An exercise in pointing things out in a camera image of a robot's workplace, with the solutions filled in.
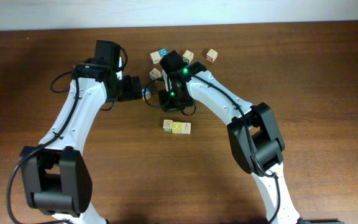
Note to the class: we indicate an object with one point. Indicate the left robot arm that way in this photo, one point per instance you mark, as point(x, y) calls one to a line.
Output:
point(55, 177)

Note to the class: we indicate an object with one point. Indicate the red wooden block far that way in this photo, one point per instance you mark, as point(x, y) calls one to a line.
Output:
point(211, 55)

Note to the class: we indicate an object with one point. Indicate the green wooden block far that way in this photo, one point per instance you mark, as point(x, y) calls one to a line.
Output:
point(188, 56)

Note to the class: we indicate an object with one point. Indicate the blue number five block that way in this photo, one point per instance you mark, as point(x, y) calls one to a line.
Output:
point(146, 93)

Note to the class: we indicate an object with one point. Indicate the blue edged wooden block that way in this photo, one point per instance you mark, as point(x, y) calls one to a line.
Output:
point(154, 74)

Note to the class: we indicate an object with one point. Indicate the green label wooden block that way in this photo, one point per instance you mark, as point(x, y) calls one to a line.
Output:
point(168, 125)

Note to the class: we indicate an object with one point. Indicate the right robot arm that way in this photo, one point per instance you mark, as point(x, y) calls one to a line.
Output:
point(255, 139)

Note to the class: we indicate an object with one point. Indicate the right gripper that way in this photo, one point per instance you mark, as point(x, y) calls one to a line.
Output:
point(163, 95)

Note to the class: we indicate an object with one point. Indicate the blue label wooden block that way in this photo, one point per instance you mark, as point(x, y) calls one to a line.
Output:
point(186, 128)

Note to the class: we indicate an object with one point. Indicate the yellow letter wooden block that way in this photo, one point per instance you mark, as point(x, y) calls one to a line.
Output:
point(176, 127)

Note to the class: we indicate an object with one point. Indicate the blue top wooden block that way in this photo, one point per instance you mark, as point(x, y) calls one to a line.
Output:
point(163, 52)

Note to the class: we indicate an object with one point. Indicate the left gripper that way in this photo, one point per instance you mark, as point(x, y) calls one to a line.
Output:
point(129, 93)

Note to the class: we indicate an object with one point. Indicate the plain wooden block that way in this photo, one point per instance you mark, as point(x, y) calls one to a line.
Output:
point(155, 57)

